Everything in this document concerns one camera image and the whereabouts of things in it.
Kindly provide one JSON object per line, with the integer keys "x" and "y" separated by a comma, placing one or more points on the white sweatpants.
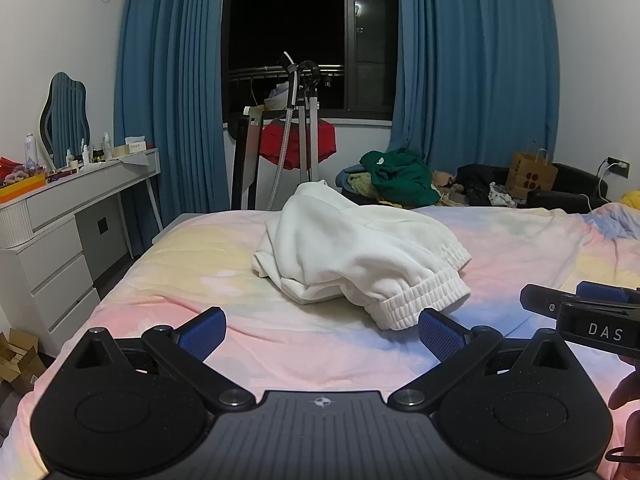
{"x": 350, "y": 250}

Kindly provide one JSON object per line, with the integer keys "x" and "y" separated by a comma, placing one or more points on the dark window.
{"x": 285, "y": 15}

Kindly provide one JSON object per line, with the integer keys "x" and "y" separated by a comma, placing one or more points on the garment steamer stand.
{"x": 305, "y": 125}

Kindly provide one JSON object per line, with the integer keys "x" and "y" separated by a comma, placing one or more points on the black sofa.
{"x": 575, "y": 180}

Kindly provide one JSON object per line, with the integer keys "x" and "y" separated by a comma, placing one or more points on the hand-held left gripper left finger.
{"x": 206, "y": 334}

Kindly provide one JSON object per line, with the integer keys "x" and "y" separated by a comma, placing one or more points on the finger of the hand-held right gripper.
{"x": 545, "y": 300}

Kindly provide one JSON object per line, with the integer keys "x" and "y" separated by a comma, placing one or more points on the green garment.
{"x": 400, "y": 175}

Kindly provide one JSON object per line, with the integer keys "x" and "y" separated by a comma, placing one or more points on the orange tray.
{"x": 20, "y": 187}

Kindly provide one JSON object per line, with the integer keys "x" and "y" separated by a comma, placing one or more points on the blue curtain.
{"x": 165, "y": 110}
{"x": 475, "y": 70}

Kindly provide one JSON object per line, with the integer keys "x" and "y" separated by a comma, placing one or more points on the wall socket with charger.
{"x": 619, "y": 166}

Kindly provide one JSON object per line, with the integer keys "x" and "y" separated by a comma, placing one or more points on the red pouch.
{"x": 9, "y": 165}

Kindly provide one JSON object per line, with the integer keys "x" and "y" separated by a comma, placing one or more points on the pastel tie-dye bed blanket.
{"x": 190, "y": 270}

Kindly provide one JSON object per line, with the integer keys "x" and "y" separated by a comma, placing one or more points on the white patterned cloth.
{"x": 500, "y": 195}

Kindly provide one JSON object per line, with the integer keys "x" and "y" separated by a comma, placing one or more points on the white vanity desk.
{"x": 45, "y": 260}

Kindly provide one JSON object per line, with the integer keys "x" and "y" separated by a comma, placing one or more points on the white tissue box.
{"x": 131, "y": 147}

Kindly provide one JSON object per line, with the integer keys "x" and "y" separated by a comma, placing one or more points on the white pump bottle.
{"x": 106, "y": 147}

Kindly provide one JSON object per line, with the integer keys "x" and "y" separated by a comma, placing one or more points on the yellow pillow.
{"x": 632, "y": 198}

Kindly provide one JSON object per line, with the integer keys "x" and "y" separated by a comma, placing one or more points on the person's right hand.
{"x": 627, "y": 391}

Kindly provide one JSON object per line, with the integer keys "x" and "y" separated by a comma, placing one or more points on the beige cloth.
{"x": 447, "y": 182}

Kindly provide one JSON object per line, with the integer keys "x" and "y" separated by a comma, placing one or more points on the red garment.
{"x": 320, "y": 142}

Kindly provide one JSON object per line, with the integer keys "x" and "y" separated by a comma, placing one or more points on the white hanging cloth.
{"x": 278, "y": 97}

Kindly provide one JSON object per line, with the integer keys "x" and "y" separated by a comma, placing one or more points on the cardboard boxes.
{"x": 20, "y": 360}

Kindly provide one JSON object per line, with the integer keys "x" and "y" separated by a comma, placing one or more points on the brown paper bag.
{"x": 530, "y": 172}

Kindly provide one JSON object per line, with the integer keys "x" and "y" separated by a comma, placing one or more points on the yellow garment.
{"x": 362, "y": 185}

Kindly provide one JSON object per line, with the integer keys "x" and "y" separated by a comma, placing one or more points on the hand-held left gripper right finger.
{"x": 440, "y": 335}

